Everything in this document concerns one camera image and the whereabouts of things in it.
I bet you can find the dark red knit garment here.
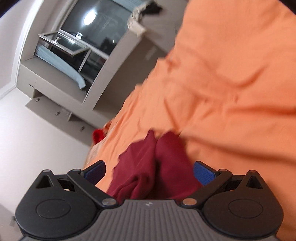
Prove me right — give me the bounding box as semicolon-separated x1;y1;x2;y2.
107;131;202;203

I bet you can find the bright red plush item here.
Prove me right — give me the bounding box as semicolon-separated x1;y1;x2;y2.
92;129;105;144

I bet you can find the open wardrobe door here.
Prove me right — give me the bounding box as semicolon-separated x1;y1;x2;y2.
26;96;95;135

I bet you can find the orange bed duvet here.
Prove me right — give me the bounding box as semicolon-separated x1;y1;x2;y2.
86;1;295;240

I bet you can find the left light blue curtain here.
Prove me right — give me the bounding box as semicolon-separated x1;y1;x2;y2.
35;45;86;89

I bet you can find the grey built-in wardrobe unit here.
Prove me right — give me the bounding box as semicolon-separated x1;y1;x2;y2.
17;0;181;130

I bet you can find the window with open sash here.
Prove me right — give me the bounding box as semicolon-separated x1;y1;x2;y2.
39;1;132;83

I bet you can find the white cloth on ledge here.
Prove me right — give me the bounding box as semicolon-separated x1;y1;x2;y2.
127;3;147;37

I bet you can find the black cloth on ledge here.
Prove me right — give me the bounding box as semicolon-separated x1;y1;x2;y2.
140;1;163;16

